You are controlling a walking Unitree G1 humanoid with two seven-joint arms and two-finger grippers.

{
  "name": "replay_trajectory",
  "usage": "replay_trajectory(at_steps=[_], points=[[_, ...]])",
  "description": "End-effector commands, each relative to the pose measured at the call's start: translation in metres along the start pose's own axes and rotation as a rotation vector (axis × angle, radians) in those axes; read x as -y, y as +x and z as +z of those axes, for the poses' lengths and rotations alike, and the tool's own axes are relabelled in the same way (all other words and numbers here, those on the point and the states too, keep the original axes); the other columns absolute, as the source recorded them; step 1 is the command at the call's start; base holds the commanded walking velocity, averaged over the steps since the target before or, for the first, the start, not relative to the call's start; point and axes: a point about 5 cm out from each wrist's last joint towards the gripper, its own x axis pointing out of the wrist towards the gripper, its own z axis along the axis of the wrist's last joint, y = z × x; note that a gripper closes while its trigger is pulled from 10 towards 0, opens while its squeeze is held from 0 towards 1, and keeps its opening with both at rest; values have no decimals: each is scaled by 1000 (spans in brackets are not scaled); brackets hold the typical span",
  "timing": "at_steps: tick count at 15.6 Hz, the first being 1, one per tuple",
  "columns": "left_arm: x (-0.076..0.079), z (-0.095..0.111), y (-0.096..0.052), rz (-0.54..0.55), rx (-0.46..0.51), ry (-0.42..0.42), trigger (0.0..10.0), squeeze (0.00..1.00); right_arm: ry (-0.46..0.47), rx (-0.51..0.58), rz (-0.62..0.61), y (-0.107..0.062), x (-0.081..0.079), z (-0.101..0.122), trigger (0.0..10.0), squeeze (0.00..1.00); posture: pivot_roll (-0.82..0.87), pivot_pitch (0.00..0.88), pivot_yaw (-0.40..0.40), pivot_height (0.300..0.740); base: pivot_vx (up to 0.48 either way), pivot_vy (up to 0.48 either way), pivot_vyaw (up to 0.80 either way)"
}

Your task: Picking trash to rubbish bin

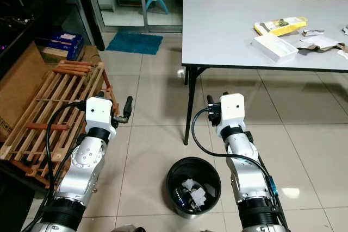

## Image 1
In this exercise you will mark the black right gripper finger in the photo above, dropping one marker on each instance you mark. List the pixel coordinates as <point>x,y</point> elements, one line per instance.
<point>224,95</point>
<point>210,101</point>

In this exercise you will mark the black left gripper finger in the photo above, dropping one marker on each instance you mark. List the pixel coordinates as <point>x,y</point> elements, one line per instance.
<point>128,106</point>

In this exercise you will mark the white rectangular tray box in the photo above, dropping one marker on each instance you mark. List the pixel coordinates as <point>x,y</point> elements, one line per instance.
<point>274,47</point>

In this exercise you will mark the yellow snack package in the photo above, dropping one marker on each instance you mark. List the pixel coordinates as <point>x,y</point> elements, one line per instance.
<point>283,24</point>

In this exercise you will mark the white paper sheet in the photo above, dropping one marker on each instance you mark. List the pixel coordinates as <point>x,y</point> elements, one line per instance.
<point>323,42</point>

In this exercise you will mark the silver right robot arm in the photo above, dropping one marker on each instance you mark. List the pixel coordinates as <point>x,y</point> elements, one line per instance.
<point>247,175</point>

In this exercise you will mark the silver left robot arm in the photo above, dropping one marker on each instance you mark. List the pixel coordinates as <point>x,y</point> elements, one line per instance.
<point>81,167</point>

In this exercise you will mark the black round rubbish bin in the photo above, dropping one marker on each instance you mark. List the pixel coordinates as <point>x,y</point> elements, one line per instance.
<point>206,177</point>

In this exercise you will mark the white crumpled paper trash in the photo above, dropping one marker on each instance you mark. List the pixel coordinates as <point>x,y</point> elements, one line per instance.
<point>193,191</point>

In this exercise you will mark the blue floor mat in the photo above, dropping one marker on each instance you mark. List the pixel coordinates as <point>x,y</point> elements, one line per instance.
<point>135,43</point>

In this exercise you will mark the white table with black legs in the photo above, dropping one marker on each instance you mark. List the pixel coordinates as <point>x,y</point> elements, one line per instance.
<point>223,31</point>

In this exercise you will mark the wooden slatted rack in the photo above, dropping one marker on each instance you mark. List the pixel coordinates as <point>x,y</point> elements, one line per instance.
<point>73,69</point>

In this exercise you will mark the blue box with white label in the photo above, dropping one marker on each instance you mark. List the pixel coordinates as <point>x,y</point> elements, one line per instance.
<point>62,41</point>

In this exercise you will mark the brown cardboard box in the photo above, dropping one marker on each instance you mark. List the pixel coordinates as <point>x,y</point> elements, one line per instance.
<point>16,91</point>

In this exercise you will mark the torn white labelled package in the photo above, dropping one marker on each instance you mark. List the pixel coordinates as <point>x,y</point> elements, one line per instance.
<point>345,29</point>

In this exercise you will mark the black shelf unit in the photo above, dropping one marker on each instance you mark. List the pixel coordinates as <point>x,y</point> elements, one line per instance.
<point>22,9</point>

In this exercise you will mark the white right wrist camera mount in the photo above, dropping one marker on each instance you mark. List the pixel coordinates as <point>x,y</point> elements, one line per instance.
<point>231,110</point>

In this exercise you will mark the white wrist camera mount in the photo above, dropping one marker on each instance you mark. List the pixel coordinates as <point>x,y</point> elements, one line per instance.
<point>99,110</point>
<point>231,110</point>

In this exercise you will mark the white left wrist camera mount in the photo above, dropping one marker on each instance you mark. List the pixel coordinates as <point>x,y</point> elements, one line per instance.
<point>99,110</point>

